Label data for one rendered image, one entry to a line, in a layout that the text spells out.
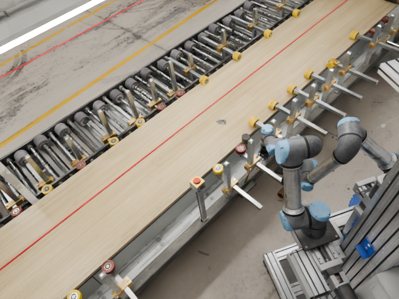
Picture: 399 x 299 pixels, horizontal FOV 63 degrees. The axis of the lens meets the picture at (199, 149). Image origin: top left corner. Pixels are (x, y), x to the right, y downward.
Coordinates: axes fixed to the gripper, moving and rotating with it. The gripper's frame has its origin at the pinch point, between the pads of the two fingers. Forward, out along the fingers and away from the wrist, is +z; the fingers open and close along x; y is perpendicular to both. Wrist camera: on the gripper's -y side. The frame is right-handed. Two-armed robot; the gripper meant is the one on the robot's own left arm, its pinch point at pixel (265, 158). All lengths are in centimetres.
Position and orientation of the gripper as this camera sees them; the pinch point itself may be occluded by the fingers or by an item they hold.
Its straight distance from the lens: 236.3
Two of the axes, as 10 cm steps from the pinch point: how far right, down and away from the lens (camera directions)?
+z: 1.0, 6.1, 7.9
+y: -4.3, 7.4, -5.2
